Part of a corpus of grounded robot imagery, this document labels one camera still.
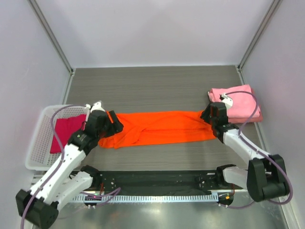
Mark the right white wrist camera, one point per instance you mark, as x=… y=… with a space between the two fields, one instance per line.
x=228 y=101

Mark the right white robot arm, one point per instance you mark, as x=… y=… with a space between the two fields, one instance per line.
x=265 y=178

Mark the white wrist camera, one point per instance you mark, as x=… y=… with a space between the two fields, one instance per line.
x=97 y=106
x=228 y=101

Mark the left aluminium frame post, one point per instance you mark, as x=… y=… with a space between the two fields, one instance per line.
x=43 y=21

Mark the white plastic basket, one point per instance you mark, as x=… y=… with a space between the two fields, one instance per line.
x=39 y=157

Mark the slotted cable duct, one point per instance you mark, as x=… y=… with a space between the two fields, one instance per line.
x=81 y=198

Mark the magenta t shirt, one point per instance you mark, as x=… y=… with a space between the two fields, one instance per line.
x=65 y=127

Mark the right aluminium frame post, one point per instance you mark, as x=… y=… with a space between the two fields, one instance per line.
x=275 y=4

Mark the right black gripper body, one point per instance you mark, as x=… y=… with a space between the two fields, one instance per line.
x=212 y=120

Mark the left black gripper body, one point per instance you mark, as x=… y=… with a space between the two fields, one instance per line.
x=101 y=132

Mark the aluminium frame post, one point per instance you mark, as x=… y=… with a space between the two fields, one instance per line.
x=275 y=4
x=43 y=21

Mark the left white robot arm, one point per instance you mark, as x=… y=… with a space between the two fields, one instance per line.
x=40 y=205

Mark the light pink shirt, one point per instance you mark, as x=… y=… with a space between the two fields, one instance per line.
x=243 y=103

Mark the orange t shirt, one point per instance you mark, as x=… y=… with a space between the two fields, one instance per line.
x=159 y=128

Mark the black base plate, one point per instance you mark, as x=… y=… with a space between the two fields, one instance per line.
x=161 y=183

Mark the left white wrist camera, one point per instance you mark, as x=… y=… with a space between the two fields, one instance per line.
x=97 y=106

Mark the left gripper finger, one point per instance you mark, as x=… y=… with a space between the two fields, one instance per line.
x=111 y=130
x=115 y=120

